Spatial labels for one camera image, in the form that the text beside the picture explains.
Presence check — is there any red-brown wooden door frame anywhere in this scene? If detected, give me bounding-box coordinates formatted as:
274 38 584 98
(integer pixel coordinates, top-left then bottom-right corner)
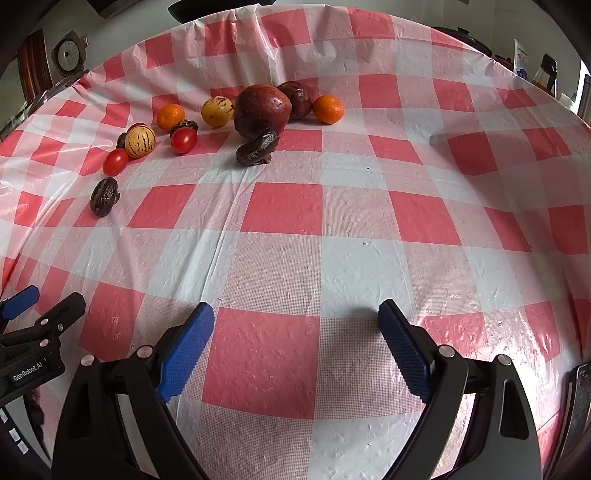
18 30 54 104

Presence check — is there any large dark red pomegranate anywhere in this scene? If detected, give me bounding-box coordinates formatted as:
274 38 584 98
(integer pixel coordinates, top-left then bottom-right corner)
233 84 293 139

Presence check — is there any black cooking pot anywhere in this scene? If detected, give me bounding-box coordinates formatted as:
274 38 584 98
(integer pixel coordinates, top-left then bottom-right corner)
434 25 497 58

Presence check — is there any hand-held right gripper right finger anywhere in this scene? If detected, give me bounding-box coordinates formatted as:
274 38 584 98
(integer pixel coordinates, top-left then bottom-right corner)
378 299 542 480

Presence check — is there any yellow striped pepino melon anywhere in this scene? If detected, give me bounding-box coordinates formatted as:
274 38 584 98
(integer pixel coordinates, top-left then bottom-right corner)
201 96 235 128
124 126 156 160

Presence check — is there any black range hood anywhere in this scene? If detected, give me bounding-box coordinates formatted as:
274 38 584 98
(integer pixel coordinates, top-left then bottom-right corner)
97 0 134 18

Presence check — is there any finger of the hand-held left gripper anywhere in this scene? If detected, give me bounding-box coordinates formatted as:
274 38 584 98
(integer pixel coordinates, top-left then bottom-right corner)
0 293 86 365
0 285 40 330

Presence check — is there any round wall clock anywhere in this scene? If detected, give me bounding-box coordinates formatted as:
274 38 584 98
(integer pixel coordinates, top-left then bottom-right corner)
50 31 89 75

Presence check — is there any white printed packet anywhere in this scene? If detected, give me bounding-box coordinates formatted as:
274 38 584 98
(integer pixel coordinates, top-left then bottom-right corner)
512 39 532 77

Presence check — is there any orange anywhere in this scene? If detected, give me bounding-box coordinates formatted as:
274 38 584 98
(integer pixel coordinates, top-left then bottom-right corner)
157 104 186 132
313 95 345 125

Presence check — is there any dark purple round fruit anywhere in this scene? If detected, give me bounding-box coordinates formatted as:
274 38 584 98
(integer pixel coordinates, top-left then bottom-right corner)
276 80 315 121

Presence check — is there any dark mangosteen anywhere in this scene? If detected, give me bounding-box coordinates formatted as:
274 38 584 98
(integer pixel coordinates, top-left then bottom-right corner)
169 119 199 138

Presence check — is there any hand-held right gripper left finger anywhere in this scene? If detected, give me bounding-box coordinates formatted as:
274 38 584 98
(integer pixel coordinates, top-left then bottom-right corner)
50 301 215 480

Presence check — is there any red white checkered tablecloth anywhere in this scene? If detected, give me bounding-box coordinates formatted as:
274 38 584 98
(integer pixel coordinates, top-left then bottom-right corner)
0 7 591 480

